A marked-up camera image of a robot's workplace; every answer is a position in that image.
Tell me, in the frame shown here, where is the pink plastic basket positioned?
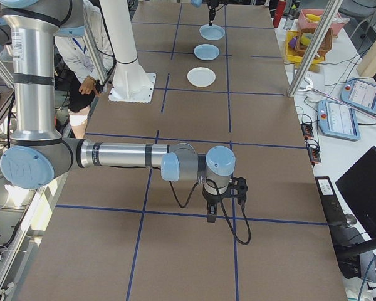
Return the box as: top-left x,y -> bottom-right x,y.
296,8 -> 349,39

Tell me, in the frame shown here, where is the blue cable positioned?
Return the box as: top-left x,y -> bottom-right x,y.
358,250 -> 376,294

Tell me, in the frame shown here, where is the white plate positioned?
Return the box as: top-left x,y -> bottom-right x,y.
187,66 -> 217,88

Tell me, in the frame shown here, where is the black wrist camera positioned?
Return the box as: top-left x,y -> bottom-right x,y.
229,176 -> 249,203

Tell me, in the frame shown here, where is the thin metal rod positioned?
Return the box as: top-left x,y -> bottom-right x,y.
305,86 -> 376,123

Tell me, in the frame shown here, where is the grey cloth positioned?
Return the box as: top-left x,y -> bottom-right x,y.
303,93 -> 326,107

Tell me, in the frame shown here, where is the black laptop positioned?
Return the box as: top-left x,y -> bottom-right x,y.
334,145 -> 376,241

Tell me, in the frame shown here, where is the white plastic hook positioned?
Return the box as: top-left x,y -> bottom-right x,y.
300,76 -> 316,94

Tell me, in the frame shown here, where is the light blue plate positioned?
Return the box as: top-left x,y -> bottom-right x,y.
193,43 -> 221,61
199,24 -> 225,41

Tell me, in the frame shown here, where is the aluminium frame post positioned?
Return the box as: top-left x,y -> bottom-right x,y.
0,43 -> 15,92
287,0 -> 345,98
80,23 -> 110,93

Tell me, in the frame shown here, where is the brown wicker basket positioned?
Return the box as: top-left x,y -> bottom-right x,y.
295,27 -> 334,60

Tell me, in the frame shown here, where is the black computer case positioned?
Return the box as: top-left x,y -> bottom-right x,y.
314,175 -> 376,280

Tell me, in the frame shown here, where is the seated person in grey hoodie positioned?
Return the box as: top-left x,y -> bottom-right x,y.
54,0 -> 115,139

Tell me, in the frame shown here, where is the blue teach pendant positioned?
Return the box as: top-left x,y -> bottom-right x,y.
317,99 -> 362,141
340,78 -> 376,113

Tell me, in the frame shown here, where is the red cylinder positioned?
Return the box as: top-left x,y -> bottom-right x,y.
273,0 -> 286,29

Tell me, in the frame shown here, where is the yellow plastic basket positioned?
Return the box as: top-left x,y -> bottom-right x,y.
284,29 -> 327,66

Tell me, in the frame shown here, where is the grey office chair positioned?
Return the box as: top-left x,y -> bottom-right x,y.
337,0 -> 376,40

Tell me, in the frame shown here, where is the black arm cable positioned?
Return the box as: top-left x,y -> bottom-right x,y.
205,178 -> 252,246
168,179 -> 204,209

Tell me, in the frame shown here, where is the dark side table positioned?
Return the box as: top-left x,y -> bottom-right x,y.
0,83 -> 16,144

